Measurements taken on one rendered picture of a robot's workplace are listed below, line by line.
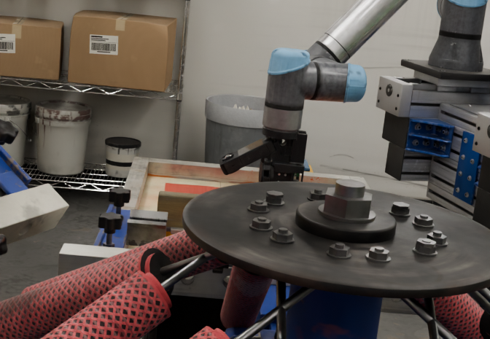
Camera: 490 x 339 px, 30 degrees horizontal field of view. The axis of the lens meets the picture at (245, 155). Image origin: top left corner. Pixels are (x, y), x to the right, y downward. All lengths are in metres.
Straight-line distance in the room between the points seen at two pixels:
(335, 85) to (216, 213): 0.94
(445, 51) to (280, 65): 0.94
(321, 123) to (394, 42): 0.63
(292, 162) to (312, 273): 1.06
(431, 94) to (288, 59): 0.89
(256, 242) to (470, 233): 0.22
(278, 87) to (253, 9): 3.62
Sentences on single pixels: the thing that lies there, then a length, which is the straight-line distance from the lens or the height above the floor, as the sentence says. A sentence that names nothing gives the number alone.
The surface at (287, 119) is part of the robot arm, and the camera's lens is 1.73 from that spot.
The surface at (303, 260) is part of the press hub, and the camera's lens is 0.74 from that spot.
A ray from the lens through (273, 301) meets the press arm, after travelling 1.36.
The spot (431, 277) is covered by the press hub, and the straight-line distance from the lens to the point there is 0.75.
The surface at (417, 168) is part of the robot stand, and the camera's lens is 2.57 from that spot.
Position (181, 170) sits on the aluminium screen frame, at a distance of 2.28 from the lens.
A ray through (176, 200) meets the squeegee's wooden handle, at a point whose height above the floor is 1.04.
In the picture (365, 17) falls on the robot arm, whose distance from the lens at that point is 1.90.
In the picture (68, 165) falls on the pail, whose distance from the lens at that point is 5.16.
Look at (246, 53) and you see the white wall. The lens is 5.36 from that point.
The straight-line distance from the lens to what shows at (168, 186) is 2.21.
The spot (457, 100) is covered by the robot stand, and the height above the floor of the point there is 1.18.
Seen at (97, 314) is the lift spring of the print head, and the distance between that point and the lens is 0.81.
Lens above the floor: 1.56
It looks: 13 degrees down
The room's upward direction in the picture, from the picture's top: 6 degrees clockwise
